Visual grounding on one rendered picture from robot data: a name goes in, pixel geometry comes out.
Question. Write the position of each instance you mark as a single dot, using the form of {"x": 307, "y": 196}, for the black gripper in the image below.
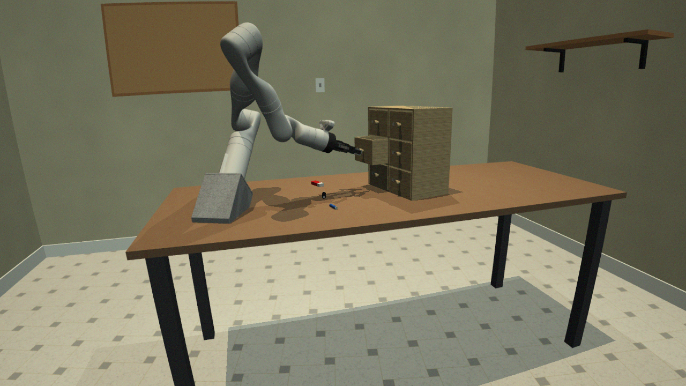
{"x": 337, "y": 145}

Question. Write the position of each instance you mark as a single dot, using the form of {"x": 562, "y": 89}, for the brown wooden drawer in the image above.
{"x": 379, "y": 121}
{"x": 401, "y": 153}
{"x": 401, "y": 124}
{"x": 378, "y": 175}
{"x": 374, "y": 152}
{"x": 400, "y": 181}

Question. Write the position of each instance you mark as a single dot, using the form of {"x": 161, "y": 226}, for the small wooden chest of drawers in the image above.
{"x": 431, "y": 150}

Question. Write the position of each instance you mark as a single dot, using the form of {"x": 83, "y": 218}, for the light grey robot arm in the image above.
{"x": 242, "y": 47}

